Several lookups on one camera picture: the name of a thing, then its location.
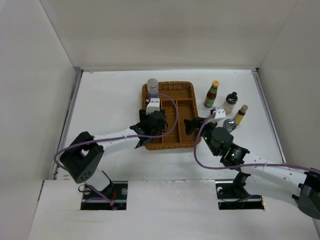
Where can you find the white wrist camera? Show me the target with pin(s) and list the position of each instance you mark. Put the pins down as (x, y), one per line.
(153, 105)
(219, 114)

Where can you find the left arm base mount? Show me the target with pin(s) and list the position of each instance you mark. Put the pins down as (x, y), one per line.
(112, 198)

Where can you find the small yellow oil bottle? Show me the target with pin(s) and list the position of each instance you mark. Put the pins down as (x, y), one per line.
(240, 114)

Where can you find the brown wicker divided tray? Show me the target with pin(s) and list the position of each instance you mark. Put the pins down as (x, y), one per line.
(179, 104)

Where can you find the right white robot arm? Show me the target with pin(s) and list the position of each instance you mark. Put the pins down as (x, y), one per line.
(293, 184)

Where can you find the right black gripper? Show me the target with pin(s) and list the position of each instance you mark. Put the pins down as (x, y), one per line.
(190, 125)

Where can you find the yellow cap chili sauce bottle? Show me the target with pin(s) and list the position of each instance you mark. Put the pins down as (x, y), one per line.
(211, 94)

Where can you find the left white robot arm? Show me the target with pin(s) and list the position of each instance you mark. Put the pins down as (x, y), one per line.
(82, 161)

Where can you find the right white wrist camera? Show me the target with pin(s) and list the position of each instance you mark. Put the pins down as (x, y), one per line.
(219, 114)

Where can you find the grey cap blue label jar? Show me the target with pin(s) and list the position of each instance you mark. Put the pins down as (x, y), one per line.
(152, 88)

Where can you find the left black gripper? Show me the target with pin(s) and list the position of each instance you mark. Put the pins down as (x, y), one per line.
(143, 116)

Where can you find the silver cap glass shaker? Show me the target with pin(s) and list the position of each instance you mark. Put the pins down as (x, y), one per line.
(229, 124)

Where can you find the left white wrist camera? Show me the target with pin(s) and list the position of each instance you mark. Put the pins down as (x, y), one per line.
(153, 105)

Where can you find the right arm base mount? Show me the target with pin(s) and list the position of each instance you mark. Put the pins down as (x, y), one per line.
(231, 195)

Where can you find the black cap white powder bottle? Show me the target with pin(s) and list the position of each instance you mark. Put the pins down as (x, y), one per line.
(230, 102)

